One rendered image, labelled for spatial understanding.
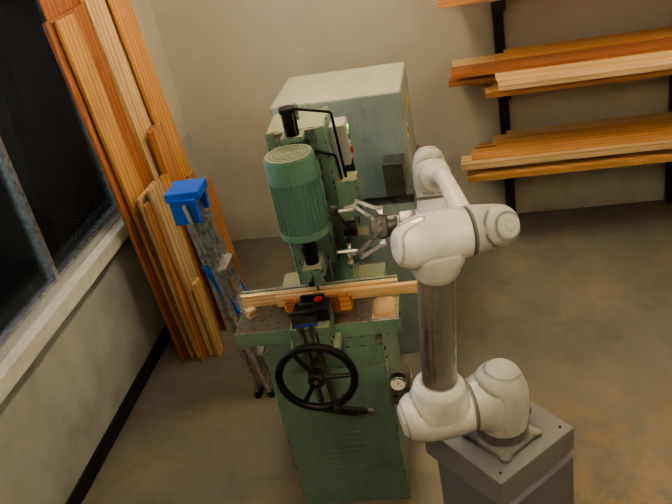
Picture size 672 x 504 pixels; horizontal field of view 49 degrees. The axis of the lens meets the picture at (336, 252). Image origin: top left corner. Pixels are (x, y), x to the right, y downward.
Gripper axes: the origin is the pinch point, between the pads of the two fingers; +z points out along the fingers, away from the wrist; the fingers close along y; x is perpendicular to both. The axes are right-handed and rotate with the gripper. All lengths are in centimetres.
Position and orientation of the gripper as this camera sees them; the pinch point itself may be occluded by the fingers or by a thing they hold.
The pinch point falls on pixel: (338, 231)
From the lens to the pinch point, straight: 248.8
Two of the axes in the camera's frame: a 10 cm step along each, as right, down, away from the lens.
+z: -9.8, 1.1, 1.6
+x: -1.6, -0.2, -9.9
